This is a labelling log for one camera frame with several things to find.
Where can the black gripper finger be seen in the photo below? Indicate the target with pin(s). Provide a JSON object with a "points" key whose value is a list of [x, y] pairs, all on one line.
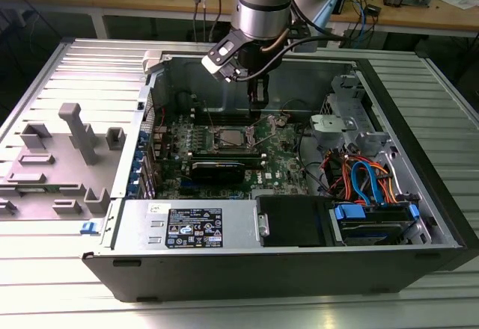
{"points": [[265, 93], [252, 108]]}

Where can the silver green CPU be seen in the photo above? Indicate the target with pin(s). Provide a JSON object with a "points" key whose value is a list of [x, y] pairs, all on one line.
{"points": [[232, 136]]}

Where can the black RAM slot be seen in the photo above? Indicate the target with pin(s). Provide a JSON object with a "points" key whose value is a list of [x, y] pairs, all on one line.
{"points": [[224, 119], [254, 161], [224, 111], [224, 153]]}

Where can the CPU socket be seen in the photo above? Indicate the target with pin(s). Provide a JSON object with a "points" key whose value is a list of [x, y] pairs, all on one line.
{"points": [[232, 148]]}

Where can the blue slot retainer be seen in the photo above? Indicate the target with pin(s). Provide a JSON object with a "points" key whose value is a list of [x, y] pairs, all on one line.
{"points": [[143, 140], [134, 187], [138, 160]]}

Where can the green motherboard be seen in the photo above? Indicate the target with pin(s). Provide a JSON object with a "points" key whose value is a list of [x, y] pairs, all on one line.
{"points": [[277, 157]]}

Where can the silver drive cage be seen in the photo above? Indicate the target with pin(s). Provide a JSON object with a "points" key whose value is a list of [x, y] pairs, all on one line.
{"points": [[331, 127]]}

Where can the black graphics card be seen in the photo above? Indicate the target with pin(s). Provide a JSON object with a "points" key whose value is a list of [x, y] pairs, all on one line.
{"points": [[217, 173]]}

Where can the white paper label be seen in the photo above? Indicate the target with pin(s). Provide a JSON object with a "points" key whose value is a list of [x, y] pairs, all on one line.
{"points": [[336, 43]]}

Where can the grey case latch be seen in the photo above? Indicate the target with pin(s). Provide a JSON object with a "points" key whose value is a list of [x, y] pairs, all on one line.
{"points": [[153, 61]]}

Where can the silver metal latch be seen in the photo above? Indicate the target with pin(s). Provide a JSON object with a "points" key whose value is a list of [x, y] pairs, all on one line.
{"points": [[262, 224]]}

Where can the small black adapter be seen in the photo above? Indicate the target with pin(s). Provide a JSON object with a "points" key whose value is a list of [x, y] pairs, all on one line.
{"points": [[373, 10]]}

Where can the silver power supply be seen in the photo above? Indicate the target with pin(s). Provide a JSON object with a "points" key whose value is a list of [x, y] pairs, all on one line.
{"points": [[131, 217]]}

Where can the black PC case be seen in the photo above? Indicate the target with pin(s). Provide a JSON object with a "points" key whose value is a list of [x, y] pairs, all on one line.
{"points": [[224, 276]]}

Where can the grey parts rack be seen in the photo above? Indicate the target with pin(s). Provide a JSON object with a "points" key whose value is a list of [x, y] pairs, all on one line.
{"points": [[84, 138]]}

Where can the hard disk in blue carrier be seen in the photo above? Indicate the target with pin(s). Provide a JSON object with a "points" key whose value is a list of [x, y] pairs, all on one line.
{"points": [[374, 232]]}

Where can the small blue plastic clip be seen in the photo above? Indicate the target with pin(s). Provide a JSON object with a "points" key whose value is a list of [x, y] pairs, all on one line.
{"points": [[89, 228]]}

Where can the white paper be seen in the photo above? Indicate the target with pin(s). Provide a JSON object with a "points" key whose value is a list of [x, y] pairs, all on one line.
{"points": [[458, 0]]}

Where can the green RAM stick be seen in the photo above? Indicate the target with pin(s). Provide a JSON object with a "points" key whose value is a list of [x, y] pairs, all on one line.
{"points": [[48, 189]]}

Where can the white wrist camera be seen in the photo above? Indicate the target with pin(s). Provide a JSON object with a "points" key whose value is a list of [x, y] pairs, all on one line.
{"points": [[221, 56]]}

